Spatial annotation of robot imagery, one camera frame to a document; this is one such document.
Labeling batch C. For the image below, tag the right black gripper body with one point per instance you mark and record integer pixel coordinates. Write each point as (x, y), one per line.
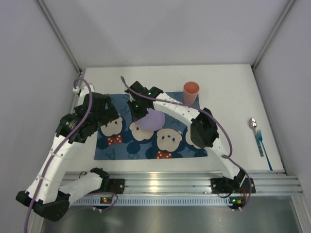
(140, 115)

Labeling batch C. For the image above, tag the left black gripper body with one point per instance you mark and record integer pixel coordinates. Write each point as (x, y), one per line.
(110, 112)

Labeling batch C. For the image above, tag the purple plastic plate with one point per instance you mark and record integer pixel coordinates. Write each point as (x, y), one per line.
(153, 121)

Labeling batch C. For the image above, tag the blue cartoon placemat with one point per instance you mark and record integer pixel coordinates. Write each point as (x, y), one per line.
(123, 139)

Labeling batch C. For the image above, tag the orange plastic cup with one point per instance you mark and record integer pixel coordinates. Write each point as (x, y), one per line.
(190, 92)

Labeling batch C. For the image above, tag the silver spoon green handle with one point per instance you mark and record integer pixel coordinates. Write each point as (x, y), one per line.
(253, 125)

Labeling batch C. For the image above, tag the blue metallic fork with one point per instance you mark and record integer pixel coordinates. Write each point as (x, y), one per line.
(259, 135)

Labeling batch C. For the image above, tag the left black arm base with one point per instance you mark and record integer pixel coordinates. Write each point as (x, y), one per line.
(116, 186)

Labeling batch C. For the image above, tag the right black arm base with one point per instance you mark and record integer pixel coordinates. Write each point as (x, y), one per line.
(228, 186)

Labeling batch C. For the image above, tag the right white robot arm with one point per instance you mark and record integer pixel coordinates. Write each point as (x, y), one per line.
(203, 128)

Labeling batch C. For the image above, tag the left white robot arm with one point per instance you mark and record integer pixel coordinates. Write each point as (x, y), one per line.
(46, 196)

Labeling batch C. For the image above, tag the left frame post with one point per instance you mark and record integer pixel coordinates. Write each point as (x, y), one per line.
(54, 27)

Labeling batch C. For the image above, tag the frame post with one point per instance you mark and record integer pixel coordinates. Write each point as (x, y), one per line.
(273, 32)
(54, 27)

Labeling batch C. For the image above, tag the perforated cable duct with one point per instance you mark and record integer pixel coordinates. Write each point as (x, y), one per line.
(158, 201)

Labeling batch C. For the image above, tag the aluminium mounting rail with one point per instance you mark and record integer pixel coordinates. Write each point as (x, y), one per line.
(198, 183)

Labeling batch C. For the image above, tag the right frame post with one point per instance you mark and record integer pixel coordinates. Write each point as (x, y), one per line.
(273, 32)

